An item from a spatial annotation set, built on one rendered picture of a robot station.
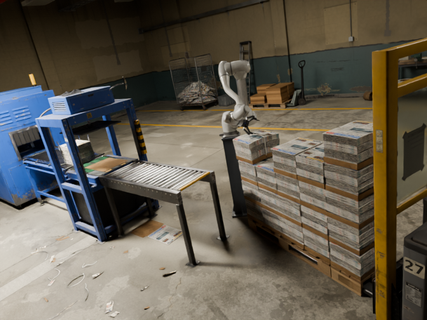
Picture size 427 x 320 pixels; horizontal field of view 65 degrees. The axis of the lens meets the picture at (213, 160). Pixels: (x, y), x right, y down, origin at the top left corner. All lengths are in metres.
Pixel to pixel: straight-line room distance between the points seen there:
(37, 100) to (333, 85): 7.27
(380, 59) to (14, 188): 5.57
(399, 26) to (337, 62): 1.62
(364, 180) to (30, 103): 5.22
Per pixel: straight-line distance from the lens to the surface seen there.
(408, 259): 2.31
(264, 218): 3.53
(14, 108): 6.19
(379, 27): 9.45
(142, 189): 3.49
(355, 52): 9.64
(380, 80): 1.94
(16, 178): 6.26
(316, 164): 2.67
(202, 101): 10.86
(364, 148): 2.45
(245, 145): 3.30
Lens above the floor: 2.04
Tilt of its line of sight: 19 degrees down
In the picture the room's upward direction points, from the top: 11 degrees counter-clockwise
